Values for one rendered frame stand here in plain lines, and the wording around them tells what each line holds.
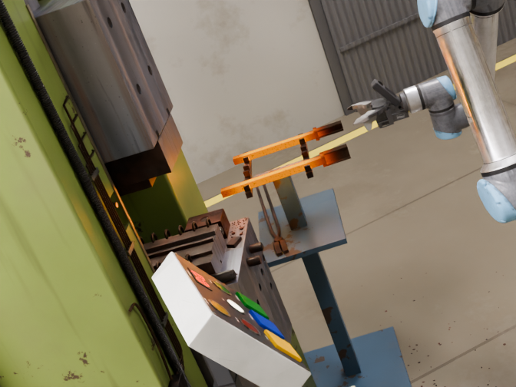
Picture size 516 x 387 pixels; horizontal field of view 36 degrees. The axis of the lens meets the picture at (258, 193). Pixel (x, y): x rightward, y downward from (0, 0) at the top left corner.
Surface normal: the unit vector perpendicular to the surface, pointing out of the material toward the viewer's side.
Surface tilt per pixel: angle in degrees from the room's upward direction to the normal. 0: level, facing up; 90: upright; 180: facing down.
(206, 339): 90
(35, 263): 90
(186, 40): 90
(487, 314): 0
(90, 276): 90
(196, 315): 30
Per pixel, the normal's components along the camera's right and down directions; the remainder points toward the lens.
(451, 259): -0.33, -0.85
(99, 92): -0.07, 0.45
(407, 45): 0.31, 0.31
